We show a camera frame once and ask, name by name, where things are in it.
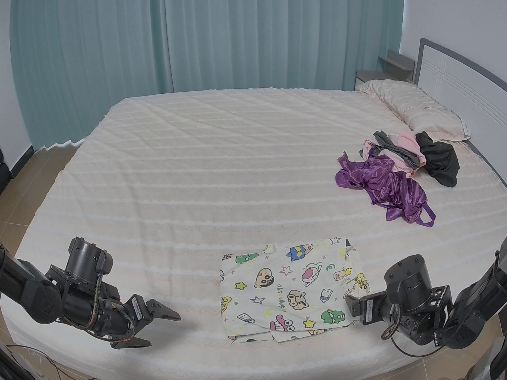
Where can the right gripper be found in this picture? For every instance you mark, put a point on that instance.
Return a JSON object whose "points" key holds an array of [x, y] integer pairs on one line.
{"points": [[370, 307]]}

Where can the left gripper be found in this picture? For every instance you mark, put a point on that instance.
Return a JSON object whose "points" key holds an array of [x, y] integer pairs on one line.
{"points": [[128, 317]]}

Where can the white printed pyjama top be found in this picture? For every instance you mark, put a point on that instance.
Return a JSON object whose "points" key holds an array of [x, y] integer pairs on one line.
{"points": [[285, 295]]}

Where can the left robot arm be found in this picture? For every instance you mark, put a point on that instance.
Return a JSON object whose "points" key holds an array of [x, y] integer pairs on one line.
{"points": [[47, 291]]}

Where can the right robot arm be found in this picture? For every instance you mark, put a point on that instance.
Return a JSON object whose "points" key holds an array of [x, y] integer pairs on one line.
{"points": [[467, 311]]}

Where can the bed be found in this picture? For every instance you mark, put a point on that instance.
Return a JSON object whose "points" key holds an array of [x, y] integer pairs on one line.
{"points": [[178, 164]]}

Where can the purple satin garment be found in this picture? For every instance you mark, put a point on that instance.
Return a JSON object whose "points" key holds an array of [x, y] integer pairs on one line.
{"points": [[382, 184]]}

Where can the pink and grey garment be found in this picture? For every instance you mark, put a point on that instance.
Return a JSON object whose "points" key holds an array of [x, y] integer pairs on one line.
{"points": [[398, 149]]}

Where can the black garment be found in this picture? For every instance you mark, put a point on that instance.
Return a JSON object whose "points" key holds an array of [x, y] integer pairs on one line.
{"points": [[439, 158]]}

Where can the pale pink pillow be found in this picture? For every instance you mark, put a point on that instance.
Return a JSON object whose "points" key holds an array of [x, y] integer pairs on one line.
{"points": [[420, 107]]}

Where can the grey bedside table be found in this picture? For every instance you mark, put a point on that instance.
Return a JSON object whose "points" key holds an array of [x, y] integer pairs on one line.
{"points": [[396, 63]]}

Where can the blue-green curtain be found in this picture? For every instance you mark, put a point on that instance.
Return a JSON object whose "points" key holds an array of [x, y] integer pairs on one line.
{"points": [[277, 30], [87, 54]]}

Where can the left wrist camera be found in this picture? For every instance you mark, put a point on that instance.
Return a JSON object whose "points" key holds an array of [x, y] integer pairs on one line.
{"points": [[111, 292]]}

